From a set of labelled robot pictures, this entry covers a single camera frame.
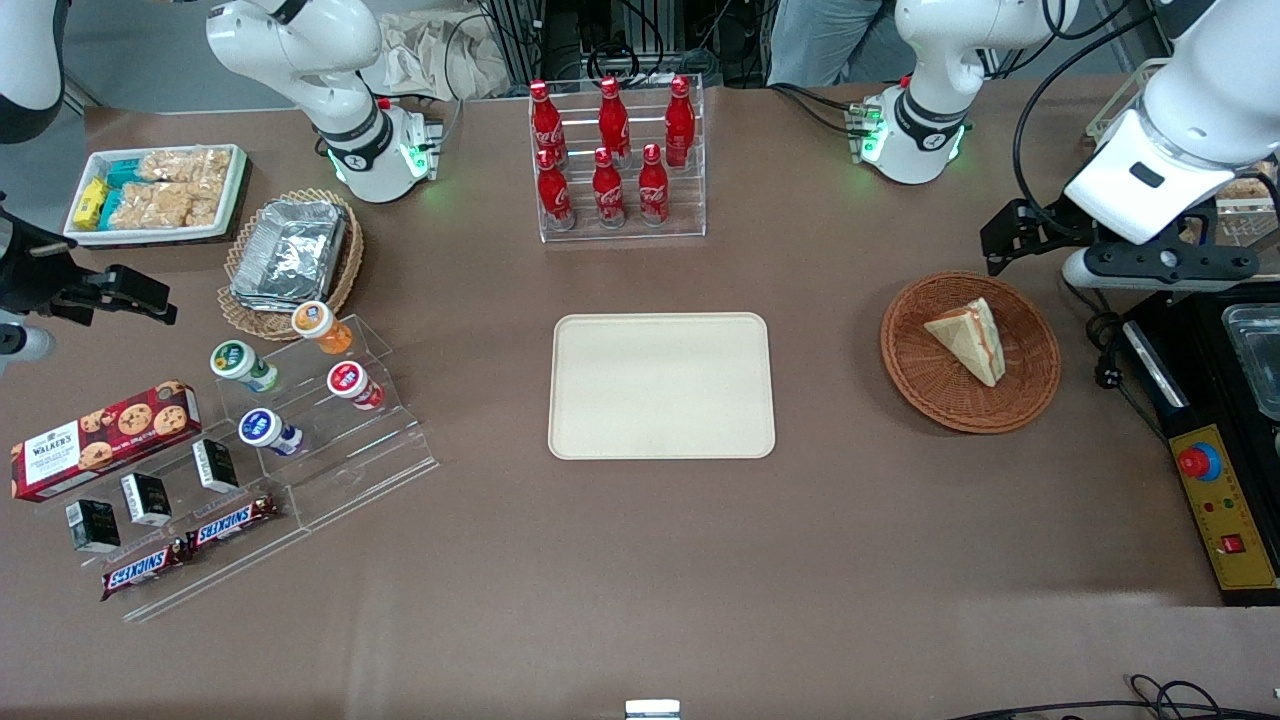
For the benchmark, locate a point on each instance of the round brown wicker basket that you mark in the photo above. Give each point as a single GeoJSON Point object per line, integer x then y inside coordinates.
{"type": "Point", "coordinates": [935, 385]}

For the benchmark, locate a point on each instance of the clear acrylic stepped stand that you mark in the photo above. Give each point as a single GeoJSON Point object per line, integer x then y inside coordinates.
{"type": "Point", "coordinates": [370, 460]}
{"type": "Point", "coordinates": [200, 575]}

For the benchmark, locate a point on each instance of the clear plastic container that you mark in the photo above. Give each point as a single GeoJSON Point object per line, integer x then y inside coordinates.
{"type": "Point", "coordinates": [1255, 355]}

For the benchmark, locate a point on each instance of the teal snack pack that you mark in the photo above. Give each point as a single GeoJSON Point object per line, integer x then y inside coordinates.
{"type": "Point", "coordinates": [125, 173]}
{"type": "Point", "coordinates": [110, 208]}

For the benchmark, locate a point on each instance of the red lid yogurt cup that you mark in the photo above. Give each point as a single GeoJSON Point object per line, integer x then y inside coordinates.
{"type": "Point", "coordinates": [350, 382]}

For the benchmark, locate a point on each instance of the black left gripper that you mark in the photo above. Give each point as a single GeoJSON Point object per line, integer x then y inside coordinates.
{"type": "Point", "coordinates": [1058, 221]}

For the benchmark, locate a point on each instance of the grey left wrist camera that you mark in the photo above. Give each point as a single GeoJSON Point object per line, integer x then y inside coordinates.
{"type": "Point", "coordinates": [1160, 265]}

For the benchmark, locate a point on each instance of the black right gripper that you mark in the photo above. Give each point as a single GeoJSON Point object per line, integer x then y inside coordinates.
{"type": "Point", "coordinates": [22, 268]}

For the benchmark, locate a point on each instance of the triangular sandwich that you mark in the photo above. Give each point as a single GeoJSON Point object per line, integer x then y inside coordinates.
{"type": "Point", "coordinates": [972, 335]}

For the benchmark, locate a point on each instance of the white rectangular snack tray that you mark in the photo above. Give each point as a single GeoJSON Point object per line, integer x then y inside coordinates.
{"type": "Point", "coordinates": [230, 200]}

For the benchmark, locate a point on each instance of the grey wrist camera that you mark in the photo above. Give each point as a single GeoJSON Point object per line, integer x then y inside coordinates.
{"type": "Point", "coordinates": [25, 345]}
{"type": "Point", "coordinates": [1160, 265]}

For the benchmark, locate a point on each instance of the beige crumpled cloth bag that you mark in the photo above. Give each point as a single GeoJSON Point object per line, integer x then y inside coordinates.
{"type": "Point", "coordinates": [430, 55]}

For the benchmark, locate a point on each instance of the green lid yogurt cup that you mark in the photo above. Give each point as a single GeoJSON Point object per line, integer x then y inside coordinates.
{"type": "Point", "coordinates": [238, 362]}

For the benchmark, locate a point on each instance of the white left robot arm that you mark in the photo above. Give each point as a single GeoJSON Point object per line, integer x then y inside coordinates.
{"type": "Point", "coordinates": [935, 60]}

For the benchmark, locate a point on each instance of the red Walkers cookie box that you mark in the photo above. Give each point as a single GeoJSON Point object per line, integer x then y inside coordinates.
{"type": "Point", "coordinates": [100, 440]}

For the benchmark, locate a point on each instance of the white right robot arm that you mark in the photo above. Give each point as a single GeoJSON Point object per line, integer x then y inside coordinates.
{"type": "Point", "coordinates": [300, 50]}

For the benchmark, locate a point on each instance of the clear acrylic bottle rack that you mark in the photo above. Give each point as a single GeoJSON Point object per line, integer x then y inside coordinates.
{"type": "Point", "coordinates": [620, 236]}

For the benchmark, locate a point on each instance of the black countertop appliance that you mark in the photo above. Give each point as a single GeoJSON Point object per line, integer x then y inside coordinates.
{"type": "Point", "coordinates": [1205, 400]}

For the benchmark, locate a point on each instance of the blue lid yogurt cup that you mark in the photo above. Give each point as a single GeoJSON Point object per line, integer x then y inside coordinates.
{"type": "Point", "coordinates": [265, 430]}

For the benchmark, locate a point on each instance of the small white metal bracket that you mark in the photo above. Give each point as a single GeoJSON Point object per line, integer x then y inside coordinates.
{"type": "Point", "coordinates": [652, 710]}

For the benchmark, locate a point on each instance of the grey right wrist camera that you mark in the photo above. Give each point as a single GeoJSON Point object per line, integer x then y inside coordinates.
{"type": "Point", "coordinates": [25, 345]}

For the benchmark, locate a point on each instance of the orange lid yogurt cup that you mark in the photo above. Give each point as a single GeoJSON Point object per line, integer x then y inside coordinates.
{"type": "Point", "coordinates": [318, 325]}

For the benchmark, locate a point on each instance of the stacked aluminium foil containers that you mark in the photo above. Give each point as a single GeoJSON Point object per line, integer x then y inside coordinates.
{"type": "Point", "coordinates": [290, 255]}

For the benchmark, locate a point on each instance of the oval light wicker basket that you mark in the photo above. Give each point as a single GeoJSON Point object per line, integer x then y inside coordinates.
{"type": "Point", "coordinates": [350, 255]}

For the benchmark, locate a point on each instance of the small black box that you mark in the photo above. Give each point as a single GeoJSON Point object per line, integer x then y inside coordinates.
{"type": "Point", "coordinates": [216, 465]}
{"type": "Point", "coordinates": [93, 525]}
{"type": "Point", "coordinates": [147, 498]}

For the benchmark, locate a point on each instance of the clear rice cracker pack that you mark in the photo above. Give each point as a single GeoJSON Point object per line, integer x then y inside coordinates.
{"type": "Point", "coordinates": [165, 205]}
{"type": "Point", "coordinates": [185, 163]}
{"type": "Point", "coordinates": [1255, 188]}

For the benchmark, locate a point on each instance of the yellow snack pack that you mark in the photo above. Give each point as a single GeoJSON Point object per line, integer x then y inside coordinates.
{"type": "Point", "coordinates": [90, 202]}

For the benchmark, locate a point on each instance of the Snickers chocolate bar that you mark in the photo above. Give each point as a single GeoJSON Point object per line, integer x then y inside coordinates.
{"type": "Point", "coordinates": [145, 570]}
{"type": "Point", "coordinates": [232, 522]}

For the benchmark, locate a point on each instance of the red cola bottle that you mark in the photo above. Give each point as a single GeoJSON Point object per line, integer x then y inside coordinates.
{"type": "Point", "coordinates": [546, 120]}
{"type": "Point", "coordinates": [613, 120]}
{"type": "Point", "coordinates": [680, 125]}
{"type": "Point", "coordinates": [555, 195]}
{"type": "Point", "coordinates": [608, 195]}
{"type": "Point", "coordinates": [654, 195]}

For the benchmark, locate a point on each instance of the person in blue jeans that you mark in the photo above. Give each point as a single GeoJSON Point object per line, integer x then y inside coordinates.
{"type": "Point", "coordinates": [825, 40]}

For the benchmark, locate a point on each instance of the cream plastic tray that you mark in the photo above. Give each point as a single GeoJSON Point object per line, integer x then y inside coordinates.
{"type": "Point", "coordinates": [660, 385]}

